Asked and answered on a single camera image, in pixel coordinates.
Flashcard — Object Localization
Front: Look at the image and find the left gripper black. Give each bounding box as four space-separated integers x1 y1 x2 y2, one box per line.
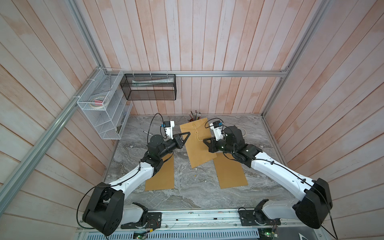
158 131 191 158

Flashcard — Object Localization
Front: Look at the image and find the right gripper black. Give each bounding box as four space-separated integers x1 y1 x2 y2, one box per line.
203 136 237 157

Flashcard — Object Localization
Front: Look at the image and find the brown file bag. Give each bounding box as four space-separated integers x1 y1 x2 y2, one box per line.
213 154 248 189
180 118 217 168
145 154 175 191

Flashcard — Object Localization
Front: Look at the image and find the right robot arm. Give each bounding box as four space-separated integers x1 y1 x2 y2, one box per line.
203 121 333 229

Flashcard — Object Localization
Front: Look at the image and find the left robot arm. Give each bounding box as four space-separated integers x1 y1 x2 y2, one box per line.
76 132 191 237

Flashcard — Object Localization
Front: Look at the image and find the masking tape roll on table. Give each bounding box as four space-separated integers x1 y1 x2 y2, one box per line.
239 127 247 137

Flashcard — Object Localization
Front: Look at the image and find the black mesh basket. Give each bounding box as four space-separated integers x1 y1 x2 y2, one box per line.
120 73 177 101

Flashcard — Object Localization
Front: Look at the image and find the tape roll in rack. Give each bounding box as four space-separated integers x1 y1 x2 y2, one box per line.
89 96 110 110

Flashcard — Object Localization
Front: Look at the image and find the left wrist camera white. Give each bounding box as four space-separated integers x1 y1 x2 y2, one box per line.
163 121 175 139

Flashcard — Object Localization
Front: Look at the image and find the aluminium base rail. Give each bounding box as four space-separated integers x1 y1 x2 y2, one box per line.
76 208 328 240

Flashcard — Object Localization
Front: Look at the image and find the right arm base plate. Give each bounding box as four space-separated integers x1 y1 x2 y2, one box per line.
238 208 281 227

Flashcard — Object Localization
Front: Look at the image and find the white wire shelf rack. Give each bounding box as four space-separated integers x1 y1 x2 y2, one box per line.
77 68 133 140

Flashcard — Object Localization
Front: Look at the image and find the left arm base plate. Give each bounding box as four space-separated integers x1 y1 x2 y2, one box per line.
121 212 162 230

